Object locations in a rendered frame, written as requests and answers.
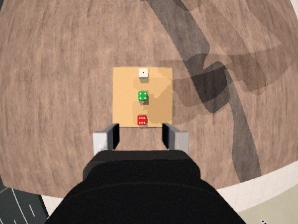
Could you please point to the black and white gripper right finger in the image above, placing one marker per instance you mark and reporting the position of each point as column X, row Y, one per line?
column 174, row 139

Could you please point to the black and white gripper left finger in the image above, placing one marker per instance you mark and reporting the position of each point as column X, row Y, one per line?
column 106, row 139

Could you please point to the dark red die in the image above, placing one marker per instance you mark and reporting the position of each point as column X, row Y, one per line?
column 142, row 119

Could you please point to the green die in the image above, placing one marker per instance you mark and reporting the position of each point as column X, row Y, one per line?
column 142, row 95

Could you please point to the white die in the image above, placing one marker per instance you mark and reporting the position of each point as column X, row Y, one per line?
column 143, row 73

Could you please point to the tan square mat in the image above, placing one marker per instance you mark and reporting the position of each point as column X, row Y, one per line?
column 126, row 106

